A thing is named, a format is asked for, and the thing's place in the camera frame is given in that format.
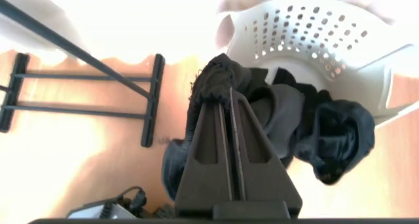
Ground white laundry basket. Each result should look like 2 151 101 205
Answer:
215 0 419 128

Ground black shorts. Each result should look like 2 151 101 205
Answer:
161 52 306 201

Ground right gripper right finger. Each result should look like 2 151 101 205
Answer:
228 87 303 218

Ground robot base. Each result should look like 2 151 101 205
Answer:
67 185 177 220

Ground black clothes rack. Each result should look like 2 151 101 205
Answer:
0 0 166 149

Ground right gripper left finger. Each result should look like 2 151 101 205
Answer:
174 101 234 218

